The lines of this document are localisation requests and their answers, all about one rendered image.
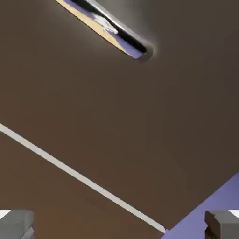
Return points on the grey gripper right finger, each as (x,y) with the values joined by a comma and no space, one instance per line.
(222,226)

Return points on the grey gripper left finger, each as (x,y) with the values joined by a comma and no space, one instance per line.
(15,224)

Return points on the brown plain drawer front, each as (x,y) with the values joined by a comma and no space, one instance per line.
(56,201)

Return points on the brown wooden cabinet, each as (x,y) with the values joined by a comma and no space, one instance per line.
(93,186)

